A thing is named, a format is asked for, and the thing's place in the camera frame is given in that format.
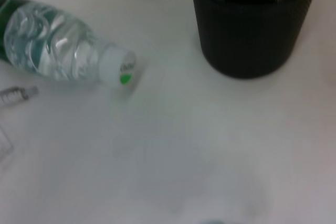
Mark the silver ballpoint pen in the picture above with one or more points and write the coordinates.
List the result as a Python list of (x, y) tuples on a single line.
[(15, 95)]

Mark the black mesh pen holder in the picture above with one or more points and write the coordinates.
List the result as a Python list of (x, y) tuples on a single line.
[(252, 32)]

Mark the clear water bottle green label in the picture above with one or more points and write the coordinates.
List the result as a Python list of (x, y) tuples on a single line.
[(52, 43)]

